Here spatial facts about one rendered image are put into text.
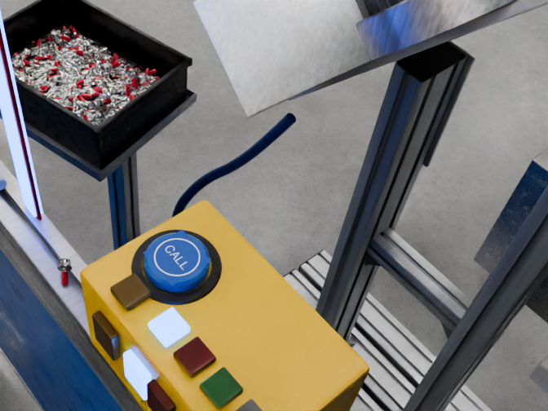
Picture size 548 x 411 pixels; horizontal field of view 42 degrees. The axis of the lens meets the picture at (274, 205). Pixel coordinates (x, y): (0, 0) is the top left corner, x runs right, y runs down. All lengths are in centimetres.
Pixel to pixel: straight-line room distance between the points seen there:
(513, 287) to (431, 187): 113
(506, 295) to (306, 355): 56
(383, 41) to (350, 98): 152
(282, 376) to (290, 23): 42
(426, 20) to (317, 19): 13
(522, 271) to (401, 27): 37
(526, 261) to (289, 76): 37
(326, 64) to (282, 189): 120
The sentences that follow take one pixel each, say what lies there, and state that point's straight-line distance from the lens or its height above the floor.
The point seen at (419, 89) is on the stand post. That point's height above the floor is 90.
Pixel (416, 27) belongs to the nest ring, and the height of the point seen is 107.
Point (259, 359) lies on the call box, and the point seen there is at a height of 107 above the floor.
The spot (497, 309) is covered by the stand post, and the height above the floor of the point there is 68.
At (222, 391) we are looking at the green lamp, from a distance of 40.
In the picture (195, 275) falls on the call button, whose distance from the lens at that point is 43.
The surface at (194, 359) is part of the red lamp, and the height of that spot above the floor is 108.
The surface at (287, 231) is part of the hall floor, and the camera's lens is 182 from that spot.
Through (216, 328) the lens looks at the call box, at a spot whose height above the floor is 107.
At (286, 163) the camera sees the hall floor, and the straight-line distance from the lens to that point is 198.
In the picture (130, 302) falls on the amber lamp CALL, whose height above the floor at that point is 108.
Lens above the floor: 144
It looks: 50 degrees down
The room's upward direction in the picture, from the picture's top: 11 degrees clockwise
